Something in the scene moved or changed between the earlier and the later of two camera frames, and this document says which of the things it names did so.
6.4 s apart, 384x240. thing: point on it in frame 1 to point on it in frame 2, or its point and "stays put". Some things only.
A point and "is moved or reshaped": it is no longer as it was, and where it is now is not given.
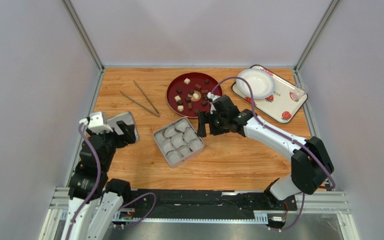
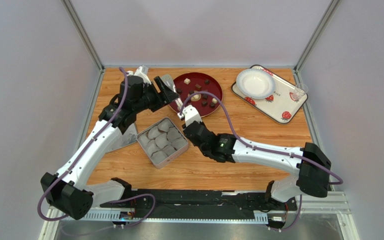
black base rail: x=206 y=202 stays put
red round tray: x=186 y=93 stays put
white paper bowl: x=262 y=82 stays put
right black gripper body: x=212 y=121 to x=191 y=128
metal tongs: x=157 y=114 is moved or reshaped
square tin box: x=178 y=142 is moved or reshaped
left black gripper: x=129 y=136 to x=169 y=95
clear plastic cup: x=300 y=90 stays put
